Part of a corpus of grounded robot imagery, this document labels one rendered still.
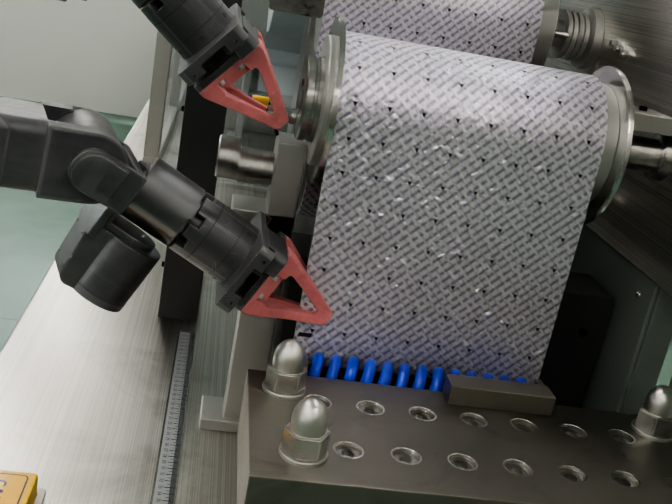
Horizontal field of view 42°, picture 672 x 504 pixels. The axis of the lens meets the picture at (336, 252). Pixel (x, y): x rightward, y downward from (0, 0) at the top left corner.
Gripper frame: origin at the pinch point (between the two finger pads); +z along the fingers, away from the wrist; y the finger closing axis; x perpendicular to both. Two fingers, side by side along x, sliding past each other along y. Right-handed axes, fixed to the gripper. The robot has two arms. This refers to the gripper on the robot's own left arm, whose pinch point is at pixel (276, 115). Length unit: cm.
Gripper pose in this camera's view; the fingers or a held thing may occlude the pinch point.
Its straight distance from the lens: 79.5
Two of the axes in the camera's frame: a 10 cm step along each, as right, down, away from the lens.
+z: 6.1, 6.8, 4.0
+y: 1.2, 4.3, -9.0
